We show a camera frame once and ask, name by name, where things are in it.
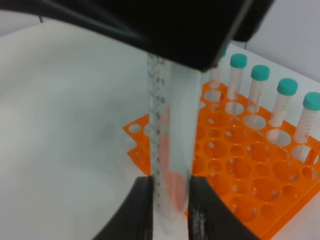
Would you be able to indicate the orange test tube rack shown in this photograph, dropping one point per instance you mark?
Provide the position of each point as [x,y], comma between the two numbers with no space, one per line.
[259,171]

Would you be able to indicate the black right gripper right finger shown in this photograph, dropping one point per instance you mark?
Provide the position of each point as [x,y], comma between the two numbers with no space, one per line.
[209,218]

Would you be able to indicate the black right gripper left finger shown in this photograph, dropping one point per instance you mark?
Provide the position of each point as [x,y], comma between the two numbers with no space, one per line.
[134,218]

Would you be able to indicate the back row tube three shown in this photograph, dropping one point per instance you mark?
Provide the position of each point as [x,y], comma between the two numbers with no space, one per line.
[238,62]

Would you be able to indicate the back row tube two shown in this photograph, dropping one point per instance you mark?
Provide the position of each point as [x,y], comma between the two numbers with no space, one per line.
[215,73]

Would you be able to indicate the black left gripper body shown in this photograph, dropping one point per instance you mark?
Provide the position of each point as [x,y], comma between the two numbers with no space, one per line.
[193,33]

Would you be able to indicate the back row tube six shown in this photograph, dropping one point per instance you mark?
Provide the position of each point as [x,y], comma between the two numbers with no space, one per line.
[309,114]

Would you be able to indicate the clear handled test tube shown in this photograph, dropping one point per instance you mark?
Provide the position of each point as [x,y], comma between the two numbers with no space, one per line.
[174,93]

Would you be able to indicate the back row tube five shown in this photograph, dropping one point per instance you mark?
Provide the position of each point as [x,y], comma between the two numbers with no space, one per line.
[286,89]

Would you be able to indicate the back row tube four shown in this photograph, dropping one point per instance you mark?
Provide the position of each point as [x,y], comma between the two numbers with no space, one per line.
[259,74]

